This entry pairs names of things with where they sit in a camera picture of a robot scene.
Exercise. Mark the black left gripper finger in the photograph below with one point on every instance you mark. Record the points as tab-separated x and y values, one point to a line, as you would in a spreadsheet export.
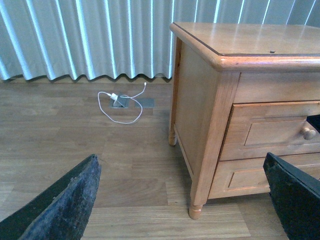
314	120
62	211
296	198

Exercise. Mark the wooden drawer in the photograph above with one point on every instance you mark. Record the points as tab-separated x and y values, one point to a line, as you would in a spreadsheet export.
255	129
247	176

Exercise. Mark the round wooden drawer knob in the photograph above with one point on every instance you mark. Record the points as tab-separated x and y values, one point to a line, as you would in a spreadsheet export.
308	133

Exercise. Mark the light wooden nightstand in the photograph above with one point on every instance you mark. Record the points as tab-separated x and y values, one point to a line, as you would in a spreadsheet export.
217	65

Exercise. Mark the open metal floor socket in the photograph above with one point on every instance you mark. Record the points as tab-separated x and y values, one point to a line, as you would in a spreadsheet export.
121	103

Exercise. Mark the closed metal floor plate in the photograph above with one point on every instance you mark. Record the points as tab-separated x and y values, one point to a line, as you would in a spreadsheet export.
145	103

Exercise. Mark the grey pleated curtain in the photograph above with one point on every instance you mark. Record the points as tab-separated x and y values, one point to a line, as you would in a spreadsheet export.
93	38

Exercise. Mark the white wall plug adapter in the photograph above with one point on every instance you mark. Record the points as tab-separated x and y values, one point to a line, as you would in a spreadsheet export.
113	96

